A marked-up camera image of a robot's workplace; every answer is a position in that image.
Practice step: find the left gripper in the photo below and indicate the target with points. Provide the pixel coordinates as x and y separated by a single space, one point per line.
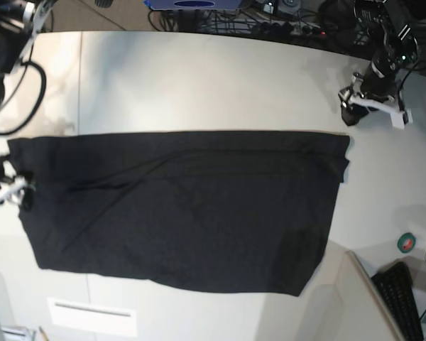
376 86

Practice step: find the blue box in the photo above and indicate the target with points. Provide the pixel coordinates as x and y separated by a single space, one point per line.
193 4

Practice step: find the black keyboard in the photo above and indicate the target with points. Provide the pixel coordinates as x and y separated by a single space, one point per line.
395 287

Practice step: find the black power strip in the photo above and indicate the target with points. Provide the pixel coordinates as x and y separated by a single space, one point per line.
287 29

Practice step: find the black t-shirt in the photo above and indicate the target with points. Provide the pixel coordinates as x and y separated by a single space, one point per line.
207 211

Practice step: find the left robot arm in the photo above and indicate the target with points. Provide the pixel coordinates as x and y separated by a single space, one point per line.
396 48

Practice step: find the green tape roll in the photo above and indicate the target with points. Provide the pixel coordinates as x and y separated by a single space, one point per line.
406 243

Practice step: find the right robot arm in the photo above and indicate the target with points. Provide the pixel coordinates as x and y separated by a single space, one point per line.
20 24

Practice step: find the white cable slot cover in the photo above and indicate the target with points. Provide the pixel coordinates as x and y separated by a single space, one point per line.
93 318

